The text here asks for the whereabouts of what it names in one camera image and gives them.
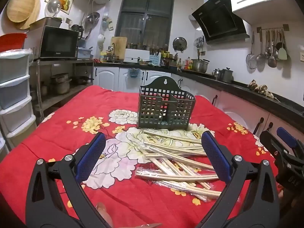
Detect steel pot with lid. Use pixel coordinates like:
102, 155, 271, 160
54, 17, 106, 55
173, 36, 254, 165
221, 67, 235, 83

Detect grey cooking pot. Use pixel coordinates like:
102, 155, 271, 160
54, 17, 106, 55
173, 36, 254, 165
50, 73, 72, 95

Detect round bamboo tray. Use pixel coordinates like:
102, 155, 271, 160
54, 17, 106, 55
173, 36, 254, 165
19, 0, 41, 30
6, 0, 36, 24

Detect wooden cutting board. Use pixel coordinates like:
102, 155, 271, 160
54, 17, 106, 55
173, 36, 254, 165
111, 37, 127, 61

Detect dark glass kettle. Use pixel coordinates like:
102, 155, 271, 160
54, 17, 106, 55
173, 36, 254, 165
71, 24, 83, 40

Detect sink faucet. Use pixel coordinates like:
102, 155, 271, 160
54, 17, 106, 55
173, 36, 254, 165
110, 43, 119, 62

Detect plastic drawer unit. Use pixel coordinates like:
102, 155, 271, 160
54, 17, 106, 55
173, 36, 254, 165
0, 49, 37, 148

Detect red floral blanket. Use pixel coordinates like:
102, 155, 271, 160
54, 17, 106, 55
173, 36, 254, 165
0, 84, 282, 228

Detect glass pot lid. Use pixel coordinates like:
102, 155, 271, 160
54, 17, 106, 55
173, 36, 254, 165
45, 0, 63, 18

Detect red plastic basin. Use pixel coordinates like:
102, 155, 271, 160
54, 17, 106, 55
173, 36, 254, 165
0, 33, 28, 53

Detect row of condiment bottles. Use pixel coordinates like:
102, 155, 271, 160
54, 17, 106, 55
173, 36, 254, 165
161, 44, 193, 71

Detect steel stockpot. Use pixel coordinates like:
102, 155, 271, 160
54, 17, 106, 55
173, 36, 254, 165
191, 59, 211, 74

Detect hanging mesh strainer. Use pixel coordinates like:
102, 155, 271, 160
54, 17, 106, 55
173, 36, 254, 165
246, 32, 257, 69

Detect hanging steel pot lid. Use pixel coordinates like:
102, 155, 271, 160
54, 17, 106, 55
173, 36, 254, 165
173, 37, 187, 52

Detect hanging steel ladle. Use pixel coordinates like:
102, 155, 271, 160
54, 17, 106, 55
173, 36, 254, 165
256, 30, 266, 68

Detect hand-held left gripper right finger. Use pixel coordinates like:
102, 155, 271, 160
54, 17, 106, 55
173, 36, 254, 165
197, 131, 280, 228

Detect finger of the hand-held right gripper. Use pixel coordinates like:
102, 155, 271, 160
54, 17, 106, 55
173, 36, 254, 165
260, 130, 294, 159
277, 127, 304, 158

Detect blue plastic basket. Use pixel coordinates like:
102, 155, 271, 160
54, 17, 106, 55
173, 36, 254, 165
77, 47, 93, 60

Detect hanging dark ladle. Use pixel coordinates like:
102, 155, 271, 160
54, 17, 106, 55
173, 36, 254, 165
268, 30, 278, 68

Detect black microwave oven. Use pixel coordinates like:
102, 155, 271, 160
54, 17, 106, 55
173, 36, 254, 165
24, 26, 79, 60

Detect dried roots pile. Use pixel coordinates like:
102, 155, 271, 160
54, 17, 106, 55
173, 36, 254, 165
247, 80, 277, 100

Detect blue plastic bag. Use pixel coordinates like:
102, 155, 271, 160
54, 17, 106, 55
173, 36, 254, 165
128, 68, 141, 79

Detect white plastic jug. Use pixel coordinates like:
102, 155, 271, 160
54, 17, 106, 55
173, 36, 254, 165
97, 34, 106, 50

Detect person's left hand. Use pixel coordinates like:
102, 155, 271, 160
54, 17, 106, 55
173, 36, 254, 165
96, 202, 114, 228

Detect green plastic utensil holder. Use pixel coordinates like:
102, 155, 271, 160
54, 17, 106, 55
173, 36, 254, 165
137, 76, 196, 131

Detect hanging green spatula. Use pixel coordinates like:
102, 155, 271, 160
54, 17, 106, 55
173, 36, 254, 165
278, 30, 288, 60

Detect blue knife block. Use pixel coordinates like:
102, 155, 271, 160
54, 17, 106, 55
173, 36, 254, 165
149, 46, 162, 64

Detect black range hood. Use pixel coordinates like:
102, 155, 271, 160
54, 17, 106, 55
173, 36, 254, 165
189, 0, 251, 45

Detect pile of chopsticks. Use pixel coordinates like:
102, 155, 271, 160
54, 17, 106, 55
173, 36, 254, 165
135, 128, 222, 202

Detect hanging cleaning sponges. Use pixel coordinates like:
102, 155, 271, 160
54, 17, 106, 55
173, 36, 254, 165
102, 16, 114, 31

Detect black frying pan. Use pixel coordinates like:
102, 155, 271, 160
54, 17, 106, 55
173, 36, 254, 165
74, 76, 94, 85

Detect grey storage box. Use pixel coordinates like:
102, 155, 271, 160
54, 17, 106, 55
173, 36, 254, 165
29, 17, 63, 31

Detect dark framed window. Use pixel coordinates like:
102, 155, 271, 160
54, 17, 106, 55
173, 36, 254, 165
115, 0, 175, 51

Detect bunch of hanging steel utensils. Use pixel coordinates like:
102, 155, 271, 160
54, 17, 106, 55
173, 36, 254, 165
193, 36, 205, 48

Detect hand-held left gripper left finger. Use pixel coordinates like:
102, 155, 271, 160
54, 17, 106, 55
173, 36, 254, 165
26, 132, 106, 228

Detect hanging steel colander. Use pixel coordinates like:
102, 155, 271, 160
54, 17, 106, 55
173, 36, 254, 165
84, 12, 101, 30

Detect metal shelf rack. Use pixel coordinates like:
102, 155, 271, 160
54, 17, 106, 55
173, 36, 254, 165
30, 59, 95, 121

